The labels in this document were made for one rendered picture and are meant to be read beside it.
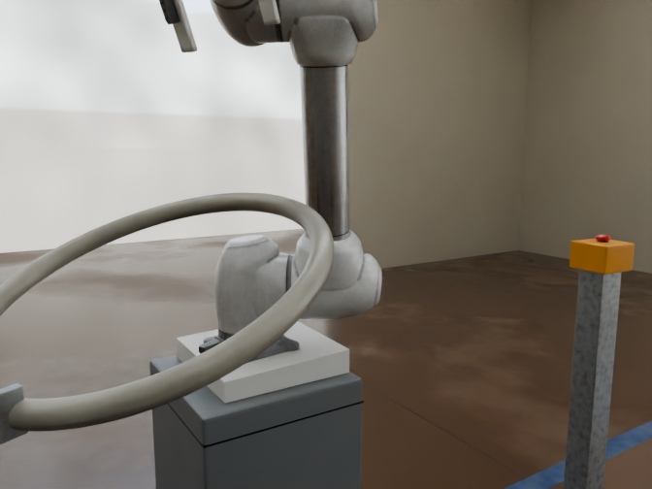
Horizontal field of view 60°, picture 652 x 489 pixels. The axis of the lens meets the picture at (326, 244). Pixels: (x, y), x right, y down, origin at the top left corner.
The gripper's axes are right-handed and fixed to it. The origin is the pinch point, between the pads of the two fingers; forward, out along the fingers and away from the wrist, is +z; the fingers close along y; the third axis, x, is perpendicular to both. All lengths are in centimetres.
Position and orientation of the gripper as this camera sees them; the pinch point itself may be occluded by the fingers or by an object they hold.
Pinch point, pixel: (230, 28)
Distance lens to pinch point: 80.0
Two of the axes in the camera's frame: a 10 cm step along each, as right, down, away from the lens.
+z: 2.1, 8.6, 4.6
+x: 6.7, 2.1, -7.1
